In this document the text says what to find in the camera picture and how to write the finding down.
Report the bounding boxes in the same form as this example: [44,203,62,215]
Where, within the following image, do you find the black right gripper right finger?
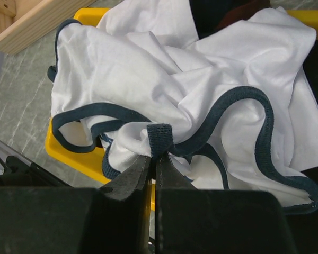
[155,156,297,253]

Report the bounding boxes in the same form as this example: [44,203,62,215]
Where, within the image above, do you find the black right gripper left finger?
[0,165,151,253]

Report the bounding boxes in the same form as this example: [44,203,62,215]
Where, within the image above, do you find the white navy-trimmed tank top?
[47,0,318,214]

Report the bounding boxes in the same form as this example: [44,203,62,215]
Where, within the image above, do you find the yellow plastic tray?
[44,7,318,212]

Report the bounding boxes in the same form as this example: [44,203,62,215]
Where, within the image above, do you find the black garment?
[287,41,318,253]

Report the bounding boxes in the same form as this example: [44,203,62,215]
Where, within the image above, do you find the left wooden clothes rack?
[0,0,94,55]

